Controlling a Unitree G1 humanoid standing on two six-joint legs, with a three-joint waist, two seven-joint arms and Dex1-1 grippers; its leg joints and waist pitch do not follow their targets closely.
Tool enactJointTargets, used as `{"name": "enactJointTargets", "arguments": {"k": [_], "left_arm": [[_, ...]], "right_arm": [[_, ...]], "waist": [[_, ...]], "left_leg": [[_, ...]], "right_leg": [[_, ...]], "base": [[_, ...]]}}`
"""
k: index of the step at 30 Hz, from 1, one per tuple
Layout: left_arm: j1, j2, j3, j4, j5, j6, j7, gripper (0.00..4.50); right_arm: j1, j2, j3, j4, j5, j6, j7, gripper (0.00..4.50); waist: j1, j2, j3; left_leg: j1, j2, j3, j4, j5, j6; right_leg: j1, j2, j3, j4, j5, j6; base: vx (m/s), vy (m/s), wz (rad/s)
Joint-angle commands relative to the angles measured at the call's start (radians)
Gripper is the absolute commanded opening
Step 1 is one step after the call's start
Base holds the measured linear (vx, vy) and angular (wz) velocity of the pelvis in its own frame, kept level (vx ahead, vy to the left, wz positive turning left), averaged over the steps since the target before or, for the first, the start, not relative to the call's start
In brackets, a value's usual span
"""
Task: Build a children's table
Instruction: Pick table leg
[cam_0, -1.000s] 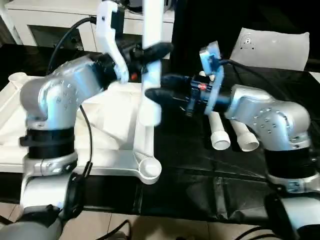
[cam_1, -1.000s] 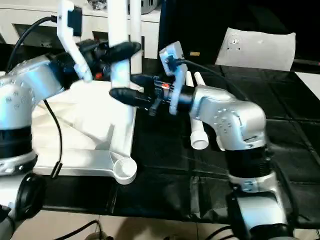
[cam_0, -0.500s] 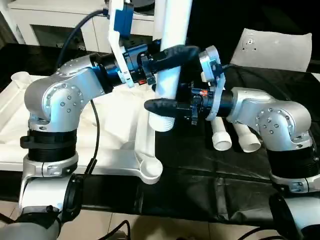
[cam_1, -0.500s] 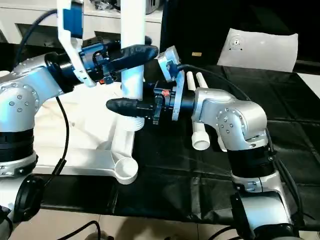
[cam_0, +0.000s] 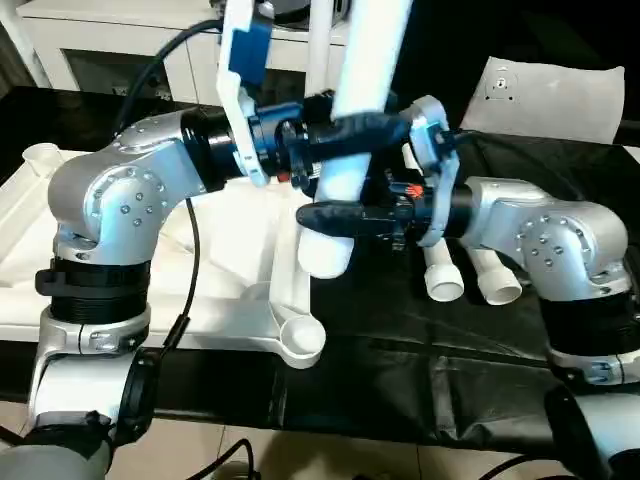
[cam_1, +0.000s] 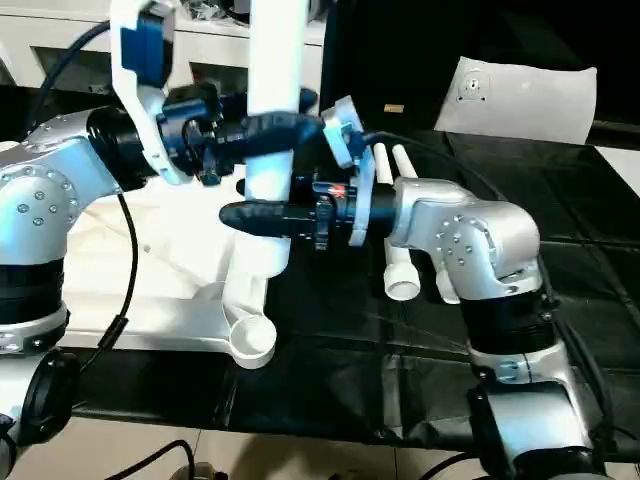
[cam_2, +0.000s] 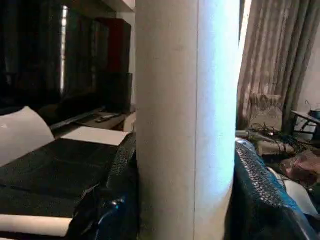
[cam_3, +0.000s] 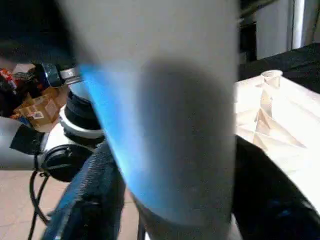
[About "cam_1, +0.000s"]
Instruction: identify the white plastic table top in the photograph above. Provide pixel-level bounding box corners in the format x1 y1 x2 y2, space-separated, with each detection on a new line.
0 140 279 371

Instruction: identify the white cabinet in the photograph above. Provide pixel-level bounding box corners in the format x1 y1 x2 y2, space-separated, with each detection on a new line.
0 0 326 96

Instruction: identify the white plastic bag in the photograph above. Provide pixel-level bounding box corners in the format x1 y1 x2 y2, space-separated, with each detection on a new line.
437 57 599 146

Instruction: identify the black work mat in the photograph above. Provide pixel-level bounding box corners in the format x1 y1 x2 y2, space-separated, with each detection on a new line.
0 85 640 451

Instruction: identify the white flat board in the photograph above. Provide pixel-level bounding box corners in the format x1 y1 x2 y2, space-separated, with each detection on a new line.
598 147 640 196

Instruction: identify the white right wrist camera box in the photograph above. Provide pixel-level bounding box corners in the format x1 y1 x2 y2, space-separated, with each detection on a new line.
320 95 379 246

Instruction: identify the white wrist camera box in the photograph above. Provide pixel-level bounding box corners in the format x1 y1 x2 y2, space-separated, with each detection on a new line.
320 95 379 246
108 0 191 186

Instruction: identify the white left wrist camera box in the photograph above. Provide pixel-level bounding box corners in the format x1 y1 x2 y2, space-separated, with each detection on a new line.
108 0 191 186

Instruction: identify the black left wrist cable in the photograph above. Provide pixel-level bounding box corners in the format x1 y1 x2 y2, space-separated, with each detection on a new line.
0 20 201 480

